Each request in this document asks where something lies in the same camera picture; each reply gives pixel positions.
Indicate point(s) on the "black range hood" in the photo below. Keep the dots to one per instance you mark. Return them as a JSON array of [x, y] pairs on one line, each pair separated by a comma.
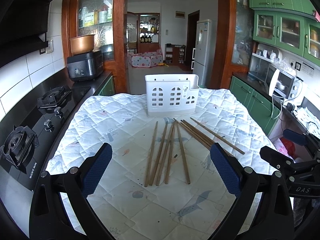
[[24, 26]]

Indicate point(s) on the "polka dot play tent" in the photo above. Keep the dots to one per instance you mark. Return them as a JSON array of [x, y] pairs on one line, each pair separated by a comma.
[[146, 60]]

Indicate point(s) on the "white quilted table cloth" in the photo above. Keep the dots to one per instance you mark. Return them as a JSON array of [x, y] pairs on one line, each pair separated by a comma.
[[161, 182]]

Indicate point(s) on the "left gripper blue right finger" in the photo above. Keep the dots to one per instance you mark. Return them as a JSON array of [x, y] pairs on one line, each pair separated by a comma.
[[274, 216]]

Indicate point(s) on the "green upper cabinets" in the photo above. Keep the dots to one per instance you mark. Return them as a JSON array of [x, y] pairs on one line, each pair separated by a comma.
[[287, 24]]

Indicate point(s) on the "white wall socket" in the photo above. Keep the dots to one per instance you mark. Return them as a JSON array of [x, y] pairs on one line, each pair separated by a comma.
[[50, 48]]

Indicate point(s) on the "black rice cooker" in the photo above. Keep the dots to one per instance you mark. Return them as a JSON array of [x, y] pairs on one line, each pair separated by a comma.
[[85, 66]]

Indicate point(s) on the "white microwave oven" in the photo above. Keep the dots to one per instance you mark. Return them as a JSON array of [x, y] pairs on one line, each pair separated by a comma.
[[282, 83]]

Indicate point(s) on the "white refrigerator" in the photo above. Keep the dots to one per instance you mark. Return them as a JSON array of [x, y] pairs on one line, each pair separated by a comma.
[[202, 52]]

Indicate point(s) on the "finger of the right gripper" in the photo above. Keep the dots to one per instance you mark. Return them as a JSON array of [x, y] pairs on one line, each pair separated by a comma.
[[274, 158], [299, 139]]

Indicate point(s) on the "black gas stove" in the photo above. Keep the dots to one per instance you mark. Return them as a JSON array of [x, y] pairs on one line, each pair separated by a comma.
[[25, 149]]

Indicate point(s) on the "white plastic utensil holder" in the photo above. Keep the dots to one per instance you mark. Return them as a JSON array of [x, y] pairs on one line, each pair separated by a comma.
[[171, 94]]

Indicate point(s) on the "red printed plastic bag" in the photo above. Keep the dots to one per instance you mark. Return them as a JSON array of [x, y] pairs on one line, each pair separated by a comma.
[[285, 147]]

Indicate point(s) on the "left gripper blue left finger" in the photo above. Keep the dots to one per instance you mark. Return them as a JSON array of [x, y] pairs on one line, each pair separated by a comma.
[[48, 217]]

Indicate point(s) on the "copper inner pot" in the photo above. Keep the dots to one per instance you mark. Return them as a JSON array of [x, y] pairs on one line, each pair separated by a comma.
[[82, 44]]

